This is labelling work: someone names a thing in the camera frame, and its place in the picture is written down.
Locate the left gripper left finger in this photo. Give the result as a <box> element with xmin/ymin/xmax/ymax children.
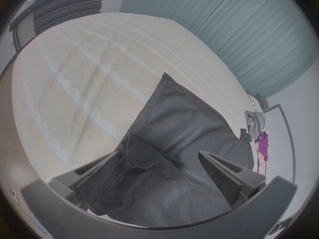
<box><xmin>51</xmin><ymin>151</ymin><xmax>119</xmax><ymax>209</ymax></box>

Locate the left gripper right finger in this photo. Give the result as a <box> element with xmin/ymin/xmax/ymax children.
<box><xmin>198</xmin><ymin>150</ymin><xmax>266</xmax><ymax>206</ymax></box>

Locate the black T-shirt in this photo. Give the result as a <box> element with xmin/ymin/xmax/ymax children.
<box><xmin>75</xmin><ymin>72</ymin><xmax>255</xmax><ymax>229</ymax></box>

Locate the bed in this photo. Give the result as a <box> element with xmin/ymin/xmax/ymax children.
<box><xmin>10</xmin><ymin>12</ymin><xmax>297</xmax><ymax>223</ymax></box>

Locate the pink garment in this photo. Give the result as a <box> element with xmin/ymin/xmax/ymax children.
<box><xmin>256</xmin><ymin>155</ymin><xmax>265</xmax><ymax>172</ymax></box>

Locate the purple garment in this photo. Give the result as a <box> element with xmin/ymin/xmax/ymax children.
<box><xmin>257</xmin><ymin>131</ymin><xmax>270</xmax><ymax>174</ymax></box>

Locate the grey garment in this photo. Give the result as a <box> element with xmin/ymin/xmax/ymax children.
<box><xmin>244</xmin><ymin>110</ymin><xmax>267</xmax><ymax>139</ymax></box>

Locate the white printed pillow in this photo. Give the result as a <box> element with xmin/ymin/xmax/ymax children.
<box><xmin>248</xmin><ymin>95</ymin><xmax>264</xmax><ymax>113</ymax></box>

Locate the grey bedside table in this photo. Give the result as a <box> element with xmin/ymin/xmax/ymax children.
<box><xmin>245</xmin><ymin>90</ymin><xmax>270</xmax><ymax>109</ymax></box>

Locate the blue-green curtain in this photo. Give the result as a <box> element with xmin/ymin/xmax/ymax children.
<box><xmin>120</xmin><ymin>0</ymin><xmax>243</xmax><ymax>35</ymax></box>
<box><xmin>194</xmin><ymin>0</ymin><xmax>319</xmax><ymax>98</ymax></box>

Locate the black chest of drawers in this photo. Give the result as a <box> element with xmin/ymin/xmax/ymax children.
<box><xmin>9</xmin><ymin>0</ymin><xmax>104</xmax><ymax>52</ymax></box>

